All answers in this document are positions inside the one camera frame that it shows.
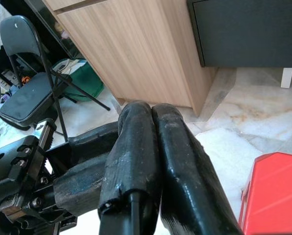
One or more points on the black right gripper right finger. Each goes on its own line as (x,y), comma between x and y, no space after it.
(189,186)

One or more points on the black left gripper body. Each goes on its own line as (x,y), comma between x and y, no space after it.
(13,171)

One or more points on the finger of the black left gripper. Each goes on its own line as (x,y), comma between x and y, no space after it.
(79,186)
(94,135)

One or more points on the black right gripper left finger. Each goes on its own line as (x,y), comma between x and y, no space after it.
(133,156)

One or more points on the green bag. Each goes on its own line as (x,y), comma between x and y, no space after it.
(87,78)

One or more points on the black folding chair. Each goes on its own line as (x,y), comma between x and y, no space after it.
(28,100)

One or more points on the red plastic stool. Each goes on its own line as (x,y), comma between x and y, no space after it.
(275,193)

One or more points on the light wood cabinet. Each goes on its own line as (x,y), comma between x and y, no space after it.
(141,54)

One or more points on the black glass display cabinet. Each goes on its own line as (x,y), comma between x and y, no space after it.
(51,27)

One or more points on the white cabinet leg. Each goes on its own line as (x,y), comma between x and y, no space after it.
(286,77)

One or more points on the black TV cabinet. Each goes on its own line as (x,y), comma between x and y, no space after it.
(251,31)

